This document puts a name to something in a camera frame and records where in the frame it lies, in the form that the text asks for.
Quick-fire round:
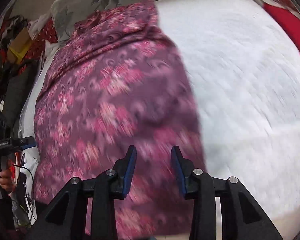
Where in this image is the black cable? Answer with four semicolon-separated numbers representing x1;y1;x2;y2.
11;163;38;228

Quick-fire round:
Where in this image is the white quilted mattress cover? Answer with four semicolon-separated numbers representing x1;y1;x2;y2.
23;0;300;239

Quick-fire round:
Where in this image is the dark green puffer jacket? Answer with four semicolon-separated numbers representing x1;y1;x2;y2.
2;60;39;128

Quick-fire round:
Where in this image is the red cushion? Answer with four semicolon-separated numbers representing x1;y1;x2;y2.
263;3;300;52

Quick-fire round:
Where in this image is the person's left hand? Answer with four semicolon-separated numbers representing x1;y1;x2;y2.
0;168;14;193

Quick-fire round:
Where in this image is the purple floral shirt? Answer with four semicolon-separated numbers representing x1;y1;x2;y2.
33;0;204;239

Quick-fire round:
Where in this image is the yellow cardboard box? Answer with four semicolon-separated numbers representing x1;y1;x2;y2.
7;28;32;64

